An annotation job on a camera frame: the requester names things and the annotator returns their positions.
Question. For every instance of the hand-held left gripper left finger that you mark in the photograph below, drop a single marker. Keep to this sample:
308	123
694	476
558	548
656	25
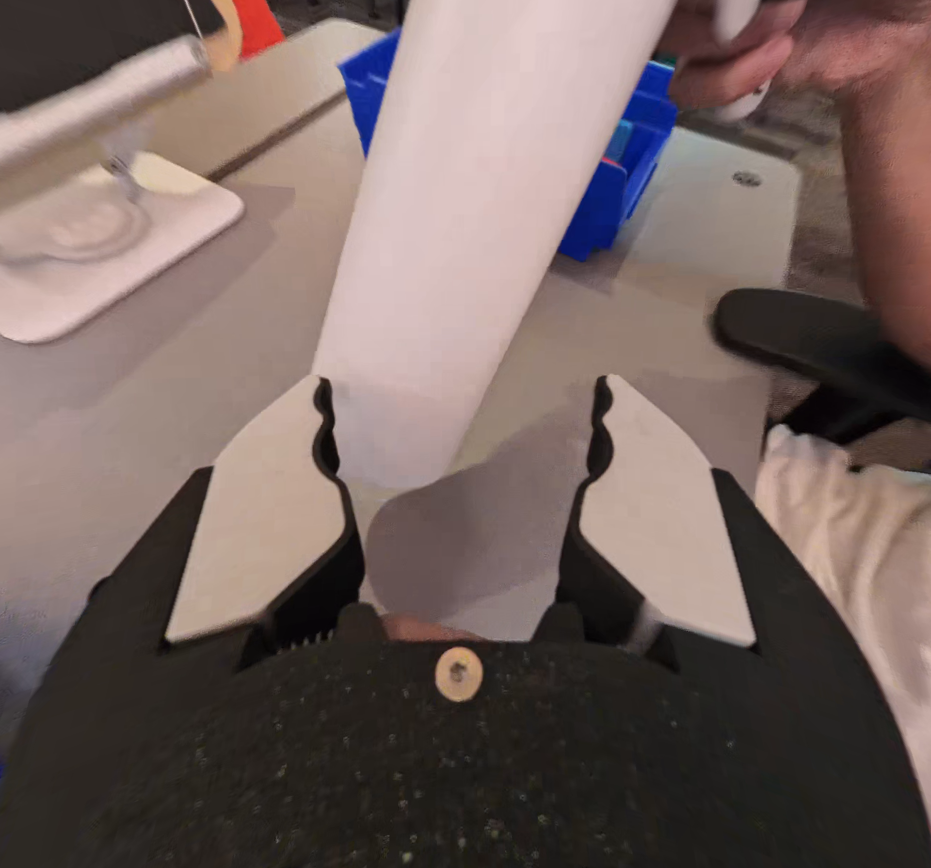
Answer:
269	519

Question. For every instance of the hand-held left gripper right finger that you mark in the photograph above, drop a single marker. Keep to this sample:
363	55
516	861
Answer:
654	526

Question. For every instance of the blue plastic bin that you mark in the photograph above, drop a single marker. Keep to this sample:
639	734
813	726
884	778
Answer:
604	213

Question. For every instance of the white bottle black cap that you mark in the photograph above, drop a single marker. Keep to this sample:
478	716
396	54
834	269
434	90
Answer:
494	191

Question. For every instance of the light blue object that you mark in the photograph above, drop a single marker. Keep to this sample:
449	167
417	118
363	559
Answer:
622	139

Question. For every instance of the person's right hand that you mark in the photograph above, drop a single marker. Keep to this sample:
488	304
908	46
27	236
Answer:
858	31

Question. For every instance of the person's white shirt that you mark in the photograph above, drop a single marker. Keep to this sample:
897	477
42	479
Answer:
836	533

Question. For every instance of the black office chair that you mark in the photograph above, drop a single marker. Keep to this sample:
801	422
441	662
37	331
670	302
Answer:
822	344

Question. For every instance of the wooden book stand white base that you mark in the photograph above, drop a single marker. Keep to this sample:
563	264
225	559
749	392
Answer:
109	257

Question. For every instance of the black sheet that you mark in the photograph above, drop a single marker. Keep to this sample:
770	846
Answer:
87	10

